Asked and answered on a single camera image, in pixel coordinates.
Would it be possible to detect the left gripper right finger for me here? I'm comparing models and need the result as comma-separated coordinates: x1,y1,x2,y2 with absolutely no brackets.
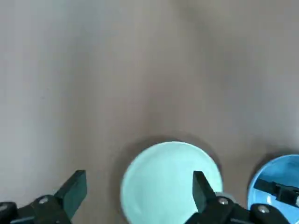
184,170,290,224

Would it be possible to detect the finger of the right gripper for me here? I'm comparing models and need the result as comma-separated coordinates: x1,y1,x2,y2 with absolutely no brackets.
254,178,299,207

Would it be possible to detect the green plate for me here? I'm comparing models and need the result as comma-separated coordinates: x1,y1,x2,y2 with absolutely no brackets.
120,140,224,224

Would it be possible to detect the blue plate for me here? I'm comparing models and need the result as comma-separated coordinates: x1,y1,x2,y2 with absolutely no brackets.
247,154,299,224

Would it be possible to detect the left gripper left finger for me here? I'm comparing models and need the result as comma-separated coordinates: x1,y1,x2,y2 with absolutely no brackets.
0,169,87,224

